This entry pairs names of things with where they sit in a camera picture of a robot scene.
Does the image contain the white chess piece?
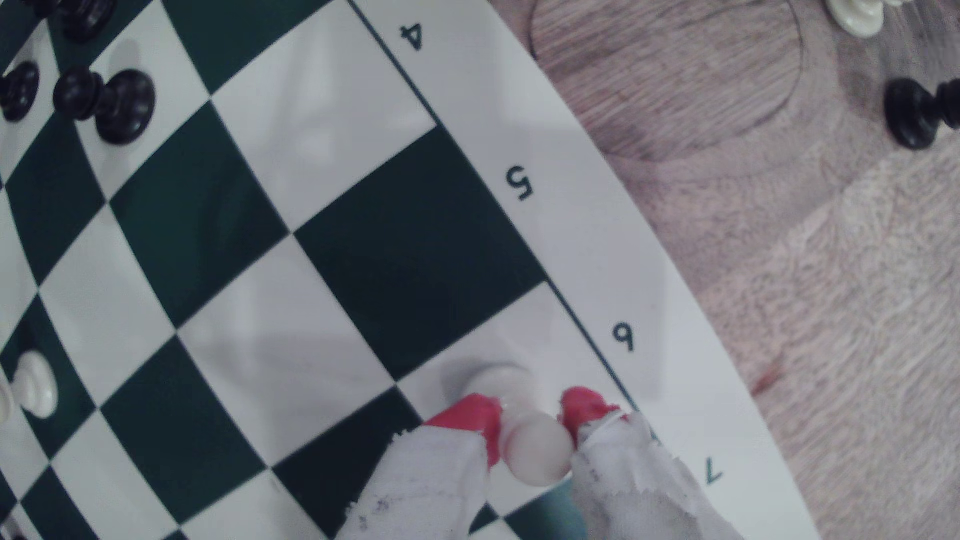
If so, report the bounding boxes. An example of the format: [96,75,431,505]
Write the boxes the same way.
[825,0,915,39]

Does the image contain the green white chessboard mat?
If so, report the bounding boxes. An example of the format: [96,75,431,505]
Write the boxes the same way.
[0,0,822,540]

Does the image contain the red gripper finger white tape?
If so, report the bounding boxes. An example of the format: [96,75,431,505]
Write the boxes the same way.
[559,386,742,540]
[335,393,503,540]

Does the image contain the black bishop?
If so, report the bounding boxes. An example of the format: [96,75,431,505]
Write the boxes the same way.
[26,0,118,44]

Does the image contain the white pawn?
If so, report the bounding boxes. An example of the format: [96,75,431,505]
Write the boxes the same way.
[11,350,60,420]
[459,363,576,488]

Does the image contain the black chess piece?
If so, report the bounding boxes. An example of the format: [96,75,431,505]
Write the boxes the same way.
[883,77,960,150]

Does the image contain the black pawn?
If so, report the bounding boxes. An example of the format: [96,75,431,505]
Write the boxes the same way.
[0,60,41,123]
[52,67,157,147]

